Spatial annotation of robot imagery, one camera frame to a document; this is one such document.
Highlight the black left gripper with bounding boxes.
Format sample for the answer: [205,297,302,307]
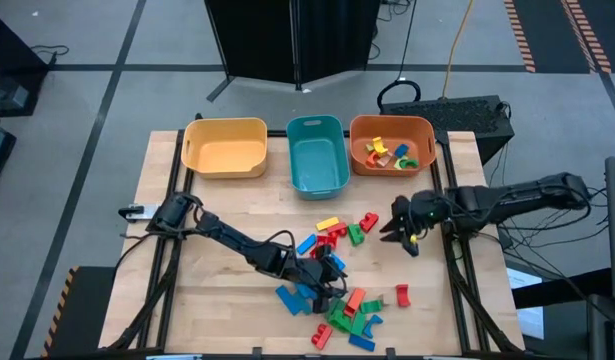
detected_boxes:
[284,252,349,315]

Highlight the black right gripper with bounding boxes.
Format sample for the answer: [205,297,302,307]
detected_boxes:
[379,192,448,258]

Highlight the green plastic stud block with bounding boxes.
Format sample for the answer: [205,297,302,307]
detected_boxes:
[325,298,354,335]
[346,223,367,247]

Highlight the teal-blue wooden plank block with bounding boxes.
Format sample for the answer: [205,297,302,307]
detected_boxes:
[292,282,314,316]

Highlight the green wooden plank block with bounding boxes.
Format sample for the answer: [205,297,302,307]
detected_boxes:
[349,311,368,338]
[358,298,385,315]

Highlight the orange plastic bin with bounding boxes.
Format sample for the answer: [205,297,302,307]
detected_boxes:
[348,114,437,178]

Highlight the teal plastic bin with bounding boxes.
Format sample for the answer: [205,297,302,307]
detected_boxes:
[285,114,352,202]

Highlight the black perforated computer case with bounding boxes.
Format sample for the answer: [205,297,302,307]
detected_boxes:
[379,94,516,166]

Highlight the white paper sheet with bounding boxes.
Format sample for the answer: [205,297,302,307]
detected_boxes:
[505,266,546,342]

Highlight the black desk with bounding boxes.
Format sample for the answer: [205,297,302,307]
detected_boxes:
[510,267,615,360]

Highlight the yellow plastic bin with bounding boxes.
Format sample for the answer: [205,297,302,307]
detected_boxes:
[180,116,269,180]

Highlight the black folding partition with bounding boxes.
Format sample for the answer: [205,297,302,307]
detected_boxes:
[203,0,382,104]

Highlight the black hazard-striped floor mat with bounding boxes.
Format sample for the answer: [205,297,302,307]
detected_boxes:
[40,265,119,359]

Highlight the black cart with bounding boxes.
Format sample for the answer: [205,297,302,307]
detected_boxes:
[0,8,52,119]

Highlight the black looped cable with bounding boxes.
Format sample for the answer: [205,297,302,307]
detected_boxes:
[375,0,423,115]

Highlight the yellow cable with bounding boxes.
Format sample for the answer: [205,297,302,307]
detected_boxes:
[439,0,476,100]

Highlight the black metal table frame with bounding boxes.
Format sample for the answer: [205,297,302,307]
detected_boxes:
[99,128,526,360]

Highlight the black floor cable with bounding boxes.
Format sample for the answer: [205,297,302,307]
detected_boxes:
[29,43,71,67]

